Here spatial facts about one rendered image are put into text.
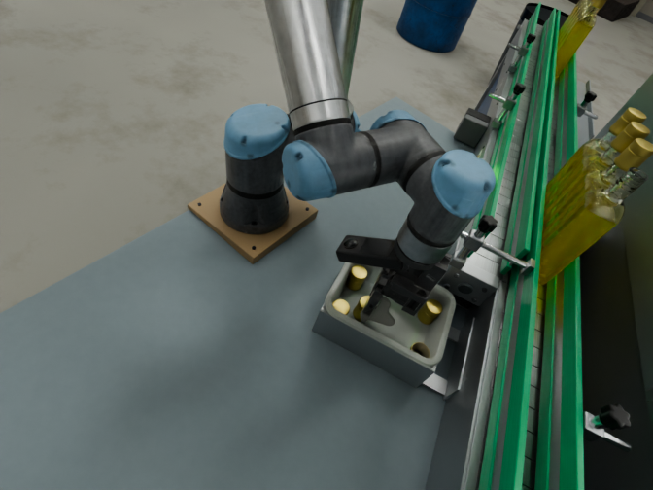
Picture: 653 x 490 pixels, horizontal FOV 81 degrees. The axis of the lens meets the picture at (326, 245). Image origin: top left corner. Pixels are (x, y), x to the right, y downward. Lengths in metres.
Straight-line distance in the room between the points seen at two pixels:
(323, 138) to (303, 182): 0.06
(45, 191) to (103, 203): 0.25
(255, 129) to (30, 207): 1.47
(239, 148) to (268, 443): 0.49
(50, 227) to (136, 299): 1.21
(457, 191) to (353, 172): 0.13
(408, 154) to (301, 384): 0.42
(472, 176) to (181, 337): 0.53
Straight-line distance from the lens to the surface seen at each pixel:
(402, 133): 0.54
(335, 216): 0.94
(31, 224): 1.99
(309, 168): 0.46
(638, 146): 0.79
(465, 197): 0.48
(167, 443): 0.68
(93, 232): 1.89
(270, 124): 0.73
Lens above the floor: 1.41
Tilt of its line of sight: 49 degrees down
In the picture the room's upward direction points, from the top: 20 degrees clockwise
